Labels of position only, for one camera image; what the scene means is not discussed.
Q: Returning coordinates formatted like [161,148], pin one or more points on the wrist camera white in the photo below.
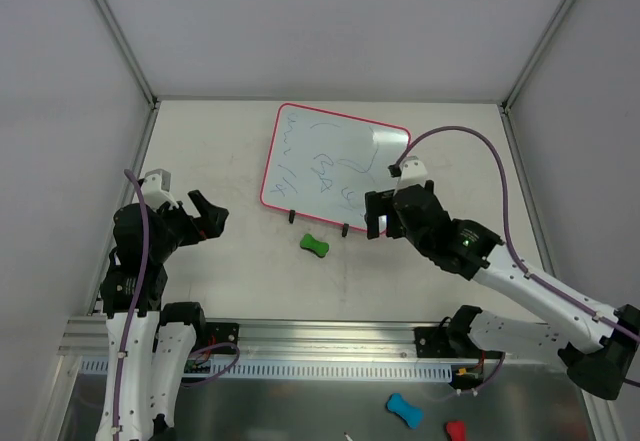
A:
[155,188]
[409,172]

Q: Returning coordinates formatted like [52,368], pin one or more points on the aluminium rail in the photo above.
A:
[328,340]

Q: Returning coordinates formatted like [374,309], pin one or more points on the blue eraser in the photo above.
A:
[411,415]

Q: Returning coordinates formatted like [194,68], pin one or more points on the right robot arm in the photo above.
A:
[592,342]

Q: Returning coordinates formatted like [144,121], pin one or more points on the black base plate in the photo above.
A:
[436,342]
[221,337]

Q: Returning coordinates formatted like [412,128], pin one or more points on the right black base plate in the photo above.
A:
[436,342]

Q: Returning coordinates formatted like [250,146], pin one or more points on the green whiteboard eraser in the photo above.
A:
[313,245]

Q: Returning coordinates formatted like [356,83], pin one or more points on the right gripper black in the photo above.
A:
[393,212]

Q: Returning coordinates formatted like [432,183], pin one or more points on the pink framed whiteboard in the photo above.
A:
[321,163]

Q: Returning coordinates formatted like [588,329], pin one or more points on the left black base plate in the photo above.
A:
[221,337]

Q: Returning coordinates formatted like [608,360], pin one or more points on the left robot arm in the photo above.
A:
[149,342]

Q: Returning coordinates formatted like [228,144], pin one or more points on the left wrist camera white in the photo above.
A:
[155,188]

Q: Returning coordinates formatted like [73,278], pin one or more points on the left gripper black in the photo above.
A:
[185,222]

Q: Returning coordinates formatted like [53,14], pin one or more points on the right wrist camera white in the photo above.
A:
[409,172]

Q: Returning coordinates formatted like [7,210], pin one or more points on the red eraser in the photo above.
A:
[456,431]

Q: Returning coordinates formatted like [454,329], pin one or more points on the white slotted cable duct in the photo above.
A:
[302,370]

